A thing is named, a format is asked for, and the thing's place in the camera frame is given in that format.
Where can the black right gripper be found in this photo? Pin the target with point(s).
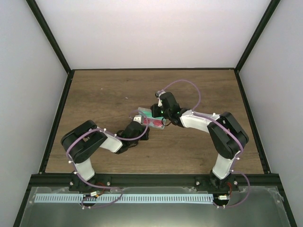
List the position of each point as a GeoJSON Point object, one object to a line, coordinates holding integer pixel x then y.
{"type": "Point", "coordinates": [154, 109]}

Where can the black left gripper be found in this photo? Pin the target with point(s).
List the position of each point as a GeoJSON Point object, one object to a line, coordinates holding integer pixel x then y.
{"type": "Point", "coordinates": [146, 137]}

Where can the red transparent sunglasses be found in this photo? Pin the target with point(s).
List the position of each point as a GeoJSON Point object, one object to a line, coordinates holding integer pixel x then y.
{"type": "Point", "coordinates": [153, 122]}

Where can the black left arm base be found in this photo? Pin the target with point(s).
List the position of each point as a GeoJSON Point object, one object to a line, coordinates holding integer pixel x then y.
{"type": "Point", "coordinates": [97, 182]}

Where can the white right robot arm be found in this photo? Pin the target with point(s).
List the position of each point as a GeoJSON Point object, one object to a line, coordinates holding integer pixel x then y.
{"type": "Point", "coordinates": [228, 137]}

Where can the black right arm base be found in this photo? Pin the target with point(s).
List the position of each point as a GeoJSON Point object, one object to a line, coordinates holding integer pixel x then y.
{"type": "Point", "coordinates": [211, 183]}

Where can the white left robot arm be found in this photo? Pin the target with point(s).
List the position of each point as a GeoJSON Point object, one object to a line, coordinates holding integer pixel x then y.
{"type": "Point", "coordinates": [81, 143]}

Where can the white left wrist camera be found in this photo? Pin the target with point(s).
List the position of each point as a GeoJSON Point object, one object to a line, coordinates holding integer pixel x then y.
{"type": "Point", "coordinates": [138, 118]}

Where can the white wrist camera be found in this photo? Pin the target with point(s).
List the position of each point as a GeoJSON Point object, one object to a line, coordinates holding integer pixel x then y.
{"type": "Point", "coordinates": [138, 118]}
{"type": "Point", "coordinates": [158, 95]}

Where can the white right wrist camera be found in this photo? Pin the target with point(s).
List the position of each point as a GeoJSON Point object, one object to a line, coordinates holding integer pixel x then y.
{"type": "Point", "coordinates": [158, 95]}

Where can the black aluminium frame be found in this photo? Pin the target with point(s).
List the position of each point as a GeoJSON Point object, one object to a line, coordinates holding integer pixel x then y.
{"type": "Point", "coordinates": [60, 179]}

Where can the light blue slotted cable duct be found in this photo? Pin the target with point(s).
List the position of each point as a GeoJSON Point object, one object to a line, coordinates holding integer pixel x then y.
{"type": "Point", "coordinates": [126, 198]}

